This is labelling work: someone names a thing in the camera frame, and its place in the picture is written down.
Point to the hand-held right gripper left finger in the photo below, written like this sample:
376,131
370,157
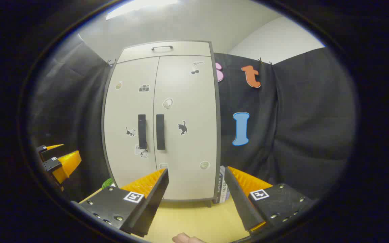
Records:
154,202

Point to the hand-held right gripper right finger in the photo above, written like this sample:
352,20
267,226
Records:
240,202

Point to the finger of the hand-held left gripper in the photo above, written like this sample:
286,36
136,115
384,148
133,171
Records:
67,165
46,152

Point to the white cabinet door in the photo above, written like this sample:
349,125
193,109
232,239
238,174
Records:
123,111
187,152

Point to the white double-door shoe cabinet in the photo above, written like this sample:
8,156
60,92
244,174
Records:
218,135

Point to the white cabinet drawer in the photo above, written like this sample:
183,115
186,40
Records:
187,50

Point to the printed packet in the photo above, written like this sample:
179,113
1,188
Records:
222,189

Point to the green round toy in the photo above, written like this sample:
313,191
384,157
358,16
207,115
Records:
107,184

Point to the black backdrop cloth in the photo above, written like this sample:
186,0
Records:
299,118

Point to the small black cloth clip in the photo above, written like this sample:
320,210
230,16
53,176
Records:
111,62
264,61

